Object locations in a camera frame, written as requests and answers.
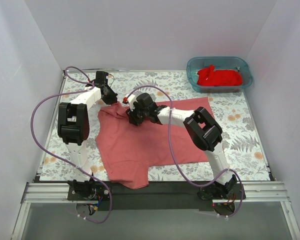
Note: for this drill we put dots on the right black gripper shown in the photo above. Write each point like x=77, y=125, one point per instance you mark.
x=134, y=117

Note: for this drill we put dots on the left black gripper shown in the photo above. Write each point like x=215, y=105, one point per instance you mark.
x=111, y=97

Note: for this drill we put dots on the pink t shirt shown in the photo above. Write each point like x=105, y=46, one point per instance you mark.
x=128, y=151

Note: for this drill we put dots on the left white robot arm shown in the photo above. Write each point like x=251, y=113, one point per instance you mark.
x=74, y=128

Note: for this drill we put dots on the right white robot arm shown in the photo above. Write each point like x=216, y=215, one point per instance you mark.
x=205, y=133

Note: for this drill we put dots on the teal plastic bin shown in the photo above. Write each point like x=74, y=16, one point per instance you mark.
x=220, y=63

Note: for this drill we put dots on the red t shirt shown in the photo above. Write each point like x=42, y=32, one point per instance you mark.
x=209, y=77

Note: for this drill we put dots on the floral table mat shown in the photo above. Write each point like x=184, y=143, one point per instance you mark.
x=240, y=139

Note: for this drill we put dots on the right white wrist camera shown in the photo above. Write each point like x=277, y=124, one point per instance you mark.
x=130, y=99

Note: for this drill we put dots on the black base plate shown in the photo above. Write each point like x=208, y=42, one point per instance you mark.
x=158, y=195

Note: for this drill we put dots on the aluminium frame rail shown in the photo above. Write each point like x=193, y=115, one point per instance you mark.
x=255, y=192

